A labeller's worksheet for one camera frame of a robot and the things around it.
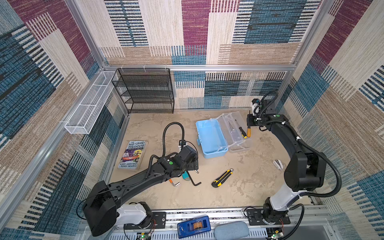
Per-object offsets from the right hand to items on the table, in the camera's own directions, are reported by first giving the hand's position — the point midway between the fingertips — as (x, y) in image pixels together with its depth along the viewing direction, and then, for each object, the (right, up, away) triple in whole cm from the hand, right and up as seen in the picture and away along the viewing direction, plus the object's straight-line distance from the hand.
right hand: (249, 120), depth 90 cm
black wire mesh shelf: (-68, +22, +20) cm, 74 cm away
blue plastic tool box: (-21, -12, +10) cm, 26 cm away
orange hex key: (-45, -34, -4) cm, 57 cm away
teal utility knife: (-37, -32, -3) cm, 49 cm away
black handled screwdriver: (-3, -7, +2) cm, 8 cm away
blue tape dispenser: (-33, -48, -22) cm, 62 cm away
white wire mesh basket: (-83, -1, -20) cm, 86 cm away
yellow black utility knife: (-19, -35, -5) cm, 40 cm away
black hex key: (-34, -34, -4) cm, 48 cm away
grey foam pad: (-16, -50, -22) cm, 57 cm away
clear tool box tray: (-8, -2, +9) cm, 12 cm away
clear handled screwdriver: (-7, -7, +4) cm, 11 cm away
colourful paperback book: (-71, -22, +4) cm, 74 cm away
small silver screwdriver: (-8, -5, +4) cm, 11 cm away
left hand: (-34, -21, -9) cm, 41 cm away
